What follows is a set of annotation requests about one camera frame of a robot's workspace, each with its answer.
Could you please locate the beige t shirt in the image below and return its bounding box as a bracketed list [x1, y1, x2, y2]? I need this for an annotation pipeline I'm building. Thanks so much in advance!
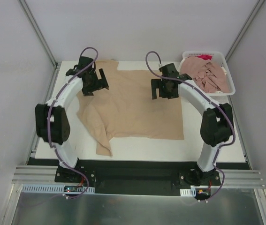
[77, 60, 184, 156]

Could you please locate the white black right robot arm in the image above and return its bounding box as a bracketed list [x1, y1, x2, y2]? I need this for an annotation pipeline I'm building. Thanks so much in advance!
[150, 63, 236, 185]

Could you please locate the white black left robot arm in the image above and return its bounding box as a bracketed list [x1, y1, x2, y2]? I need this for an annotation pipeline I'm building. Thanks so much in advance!
[35, 56, 109, 182]

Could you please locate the pink t shirt pile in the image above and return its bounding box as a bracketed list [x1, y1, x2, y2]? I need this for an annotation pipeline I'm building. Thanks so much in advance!
[180, 56, 230, 93]

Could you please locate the magenta cloth in basket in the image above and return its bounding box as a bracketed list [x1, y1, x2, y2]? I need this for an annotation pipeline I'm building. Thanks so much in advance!
[197, 54, 213, 60]

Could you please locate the white plastic basket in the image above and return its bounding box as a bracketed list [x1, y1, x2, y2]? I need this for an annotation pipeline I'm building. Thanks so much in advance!
[179, 51, 236, 96]

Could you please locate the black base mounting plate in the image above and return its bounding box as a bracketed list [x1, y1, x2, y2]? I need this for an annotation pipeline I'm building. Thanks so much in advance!
[54, 160, 220, 196]

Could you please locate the aluminium frame rail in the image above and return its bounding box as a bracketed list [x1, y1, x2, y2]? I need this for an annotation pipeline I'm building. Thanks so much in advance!
[12, 165, 266, 189]

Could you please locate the right white cable duct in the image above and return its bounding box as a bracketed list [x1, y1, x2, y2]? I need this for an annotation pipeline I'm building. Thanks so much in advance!
[180, 188, 196, 197]

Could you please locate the white cable duct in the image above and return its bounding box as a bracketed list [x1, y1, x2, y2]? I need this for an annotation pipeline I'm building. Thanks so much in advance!
[22, 184, 95, 195]
[180, 188, 196, 197]

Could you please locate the left white cable duct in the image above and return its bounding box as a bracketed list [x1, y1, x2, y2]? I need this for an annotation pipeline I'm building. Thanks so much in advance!
[22, 184, 95, 195]

